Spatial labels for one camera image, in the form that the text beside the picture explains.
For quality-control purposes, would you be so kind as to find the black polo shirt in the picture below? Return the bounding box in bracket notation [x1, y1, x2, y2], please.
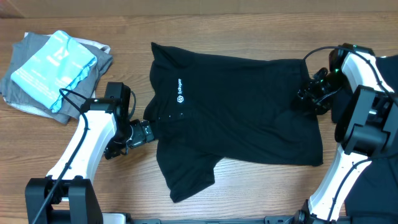
[144, 43, 323, 203]

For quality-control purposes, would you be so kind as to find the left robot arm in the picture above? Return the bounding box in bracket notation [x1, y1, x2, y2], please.
[25, 82, 155, 224]

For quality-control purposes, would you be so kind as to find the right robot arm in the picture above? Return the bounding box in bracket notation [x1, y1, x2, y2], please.
[286, 44, 397, 223]

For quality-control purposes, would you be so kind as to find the pile of black clothes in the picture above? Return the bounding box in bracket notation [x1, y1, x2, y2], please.
[331, 55, 397, 224]

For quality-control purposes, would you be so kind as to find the folded light blue shirt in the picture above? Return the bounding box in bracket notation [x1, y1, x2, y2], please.
[11, 30, 97, 113]

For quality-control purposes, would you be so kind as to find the folded dark grey shirt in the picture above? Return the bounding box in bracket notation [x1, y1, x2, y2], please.
[0, 32, 114, 125]

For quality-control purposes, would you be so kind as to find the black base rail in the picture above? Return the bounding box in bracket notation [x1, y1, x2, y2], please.
[99, 212, 299, 224]

